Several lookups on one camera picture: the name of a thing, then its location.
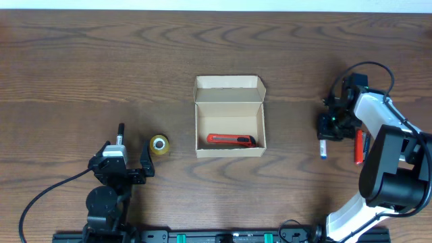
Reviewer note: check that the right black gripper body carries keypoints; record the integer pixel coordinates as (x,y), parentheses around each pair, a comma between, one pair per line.
(328,131)

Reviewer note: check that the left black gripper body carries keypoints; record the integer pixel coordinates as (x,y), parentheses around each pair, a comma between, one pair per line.
(126,173)

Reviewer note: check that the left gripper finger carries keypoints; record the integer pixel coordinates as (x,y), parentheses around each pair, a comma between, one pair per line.
(100,152)
(146,161)

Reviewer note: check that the red stapler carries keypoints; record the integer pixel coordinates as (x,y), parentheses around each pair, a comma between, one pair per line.
(362,142)

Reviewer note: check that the blue whiteboard marker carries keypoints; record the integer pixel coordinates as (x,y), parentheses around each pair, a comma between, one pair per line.
(323,149)

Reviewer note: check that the red utility knife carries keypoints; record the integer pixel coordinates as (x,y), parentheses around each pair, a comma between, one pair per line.
(242,140)

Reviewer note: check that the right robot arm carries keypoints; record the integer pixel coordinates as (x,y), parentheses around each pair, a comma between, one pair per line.
(395,180)

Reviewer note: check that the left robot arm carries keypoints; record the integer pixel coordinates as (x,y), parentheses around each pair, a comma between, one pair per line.
(108,204)

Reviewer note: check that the yellow tape roll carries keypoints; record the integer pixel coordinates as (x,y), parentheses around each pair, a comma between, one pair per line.
(159,144)

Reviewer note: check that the black marker pen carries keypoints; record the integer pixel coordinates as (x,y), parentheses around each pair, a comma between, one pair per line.
(120,134)

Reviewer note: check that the open cardboard box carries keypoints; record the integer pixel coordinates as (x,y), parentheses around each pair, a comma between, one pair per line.
(229,105)

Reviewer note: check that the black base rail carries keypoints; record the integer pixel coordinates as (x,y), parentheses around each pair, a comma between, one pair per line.
(163,236)

